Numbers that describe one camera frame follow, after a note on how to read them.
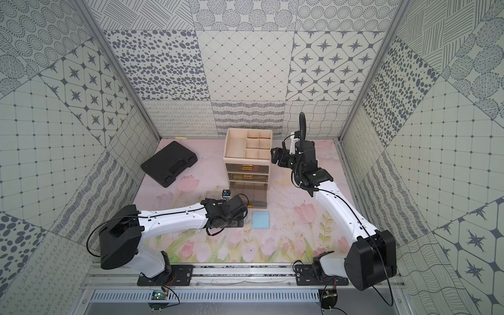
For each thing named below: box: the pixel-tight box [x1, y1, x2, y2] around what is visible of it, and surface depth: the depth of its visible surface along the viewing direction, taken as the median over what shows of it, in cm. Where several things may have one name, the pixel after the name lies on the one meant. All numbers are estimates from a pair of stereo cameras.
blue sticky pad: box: [252, 211, 270, 230], surface depth 90 cm
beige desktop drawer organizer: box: [223, 127, 273, 191], surface depth 87 cm
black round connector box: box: [321, 288, 338, 310], surface depth 74 cm
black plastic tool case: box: [140, 140, 199, 188], surface depth 106 cm
